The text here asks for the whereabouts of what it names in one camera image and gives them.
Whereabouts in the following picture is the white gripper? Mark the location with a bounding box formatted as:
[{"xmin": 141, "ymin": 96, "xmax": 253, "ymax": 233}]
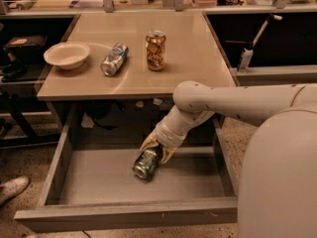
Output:
[{"xmin": 140, "ymin": 120, "xmax": 188, "ymax": 165}]

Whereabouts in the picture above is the green soda can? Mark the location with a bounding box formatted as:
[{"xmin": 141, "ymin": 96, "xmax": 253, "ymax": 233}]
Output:
[{"xmin": 133, "ymin": 147, "xmax": 161, "ymax": 180}]

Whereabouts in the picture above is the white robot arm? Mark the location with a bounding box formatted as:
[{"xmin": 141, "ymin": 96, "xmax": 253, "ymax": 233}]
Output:
[{"xmin": 141, "ymin": 81, "xmax": 317, "ymax": 238}]

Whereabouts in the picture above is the open grey drawer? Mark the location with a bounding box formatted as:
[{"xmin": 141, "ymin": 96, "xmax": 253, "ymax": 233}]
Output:
[{"xmin": 15, "ymin": 104, "xmax": 237, "ymax": 233}]

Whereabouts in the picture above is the silver blue soda can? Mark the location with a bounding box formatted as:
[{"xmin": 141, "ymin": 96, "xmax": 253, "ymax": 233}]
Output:
[{"xmin": 100, "ymin": 43, "xmax": 129, "ymax": 76}]

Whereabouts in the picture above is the orange soda can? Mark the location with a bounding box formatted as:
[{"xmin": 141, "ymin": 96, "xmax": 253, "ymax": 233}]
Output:
[{"xmin": 146, "ymin": 30, "xmax": 166, "ymax": 71}]

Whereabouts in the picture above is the white spray bottle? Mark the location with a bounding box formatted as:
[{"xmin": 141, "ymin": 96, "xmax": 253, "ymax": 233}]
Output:
[{"xmin": 237, "ymin": 14, "xmax": 282, "ymax": 72}]

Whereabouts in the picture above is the white bowl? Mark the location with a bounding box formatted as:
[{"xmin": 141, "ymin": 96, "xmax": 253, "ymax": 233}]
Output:
[{"xmin": 44, "ymin": 42, "xmax": 90, "ymax": 70}]

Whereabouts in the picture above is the white shoe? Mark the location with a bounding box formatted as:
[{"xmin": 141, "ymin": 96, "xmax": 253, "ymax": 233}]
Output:
[{"xmin": 0, "ymin": 176, "xmax": 30, "ymax": 206}]

